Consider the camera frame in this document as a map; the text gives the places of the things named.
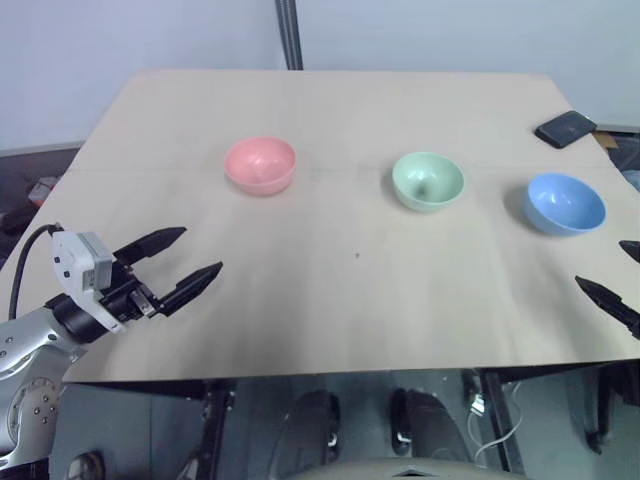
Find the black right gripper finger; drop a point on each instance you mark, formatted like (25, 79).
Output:
(632, 250)
(612, 302)

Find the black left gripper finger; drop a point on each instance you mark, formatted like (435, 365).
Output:
(192, 285)
(150, 242)

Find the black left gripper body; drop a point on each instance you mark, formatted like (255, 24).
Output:
(122, 297)

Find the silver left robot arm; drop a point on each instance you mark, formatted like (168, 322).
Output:
(25, 350)

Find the blue plastic bowl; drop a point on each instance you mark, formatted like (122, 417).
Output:
(565, 205)

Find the brown cardboard box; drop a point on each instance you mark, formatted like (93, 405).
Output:
(610, 140)

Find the red and grey box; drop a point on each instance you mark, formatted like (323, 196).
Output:
(42, 192)

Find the pink plastic bowl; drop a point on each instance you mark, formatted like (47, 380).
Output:
(260, 167)

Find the flat black rounded case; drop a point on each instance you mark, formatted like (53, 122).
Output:
(565, 129)

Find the black table leg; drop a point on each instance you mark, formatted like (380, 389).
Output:
(500, 420)
(216, 425)

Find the dark rounded shape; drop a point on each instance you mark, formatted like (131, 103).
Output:
(315, 425)

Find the green plastic bowl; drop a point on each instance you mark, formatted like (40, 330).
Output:
(428, 182)

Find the grey ribbed pole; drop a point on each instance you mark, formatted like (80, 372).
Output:
(291, 35)

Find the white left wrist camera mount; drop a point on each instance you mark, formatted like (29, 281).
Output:
(70, 257)

